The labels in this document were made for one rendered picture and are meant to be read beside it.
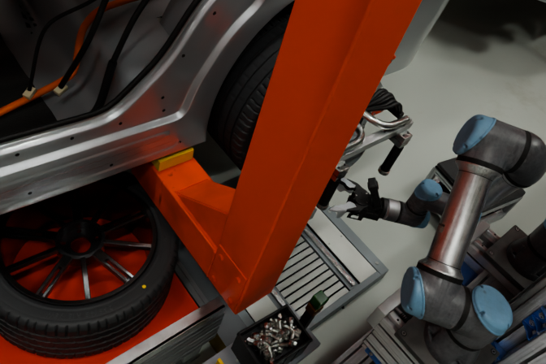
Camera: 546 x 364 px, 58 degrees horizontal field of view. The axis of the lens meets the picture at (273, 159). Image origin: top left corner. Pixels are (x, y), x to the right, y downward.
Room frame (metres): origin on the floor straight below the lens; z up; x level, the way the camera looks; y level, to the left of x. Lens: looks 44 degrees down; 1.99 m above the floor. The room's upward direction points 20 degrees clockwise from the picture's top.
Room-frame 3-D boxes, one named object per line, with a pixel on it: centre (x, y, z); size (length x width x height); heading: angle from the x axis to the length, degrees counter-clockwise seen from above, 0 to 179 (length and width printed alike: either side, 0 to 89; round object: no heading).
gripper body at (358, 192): (1.16, -0.35, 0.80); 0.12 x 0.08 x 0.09; 99
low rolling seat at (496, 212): (2.12, -1.10, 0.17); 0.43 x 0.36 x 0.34; 134
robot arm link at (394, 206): (1.17, -0.43, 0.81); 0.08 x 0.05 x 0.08; 9
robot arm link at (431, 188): (1.18, -0.52, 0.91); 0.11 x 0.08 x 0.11; 90
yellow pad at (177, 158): (1.17, 0.37, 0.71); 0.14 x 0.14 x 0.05; 54
